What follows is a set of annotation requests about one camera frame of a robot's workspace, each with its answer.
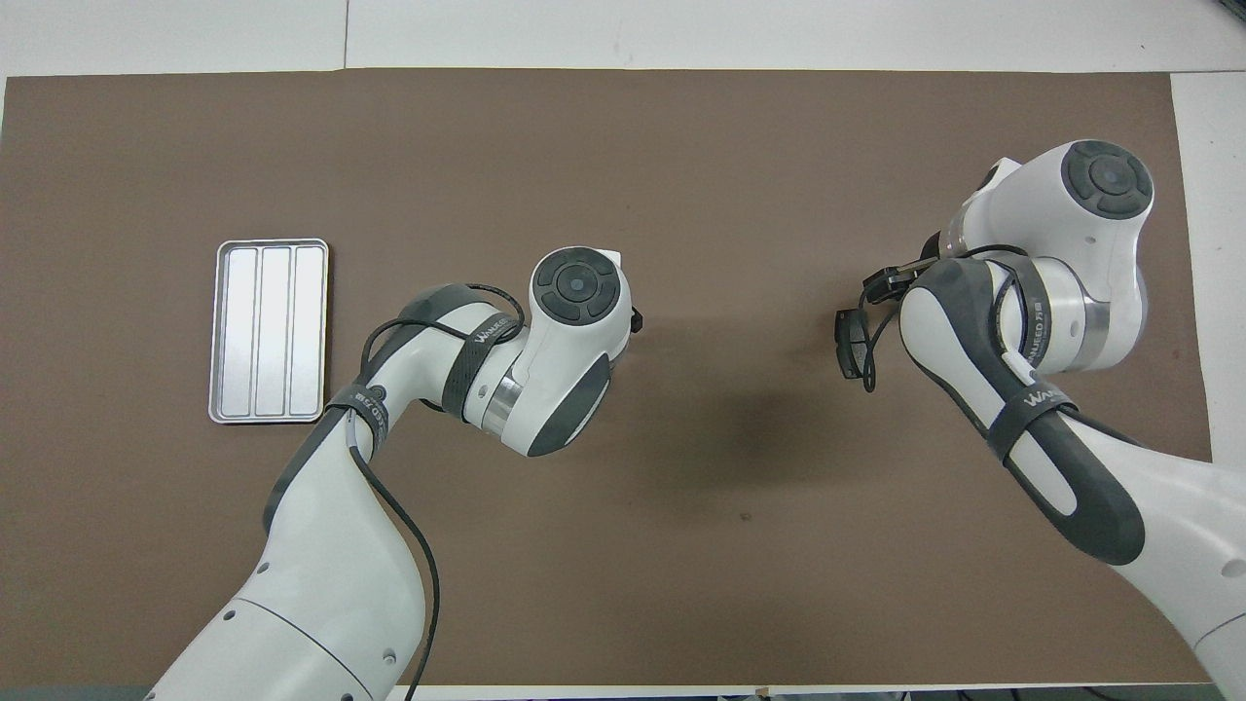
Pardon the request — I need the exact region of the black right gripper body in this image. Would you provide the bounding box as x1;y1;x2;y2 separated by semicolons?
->
861;261;926;306

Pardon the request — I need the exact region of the silver ribbed metal tray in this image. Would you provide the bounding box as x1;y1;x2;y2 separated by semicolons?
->
207;238;331;425

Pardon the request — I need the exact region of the short grey brake pad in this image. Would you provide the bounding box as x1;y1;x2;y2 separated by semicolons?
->
834;309;874;380

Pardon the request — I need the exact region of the brown table mat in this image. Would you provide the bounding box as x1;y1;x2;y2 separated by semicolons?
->
0;68;1218;687

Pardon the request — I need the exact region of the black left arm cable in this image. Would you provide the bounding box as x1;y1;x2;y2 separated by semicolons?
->
346;282;531;701

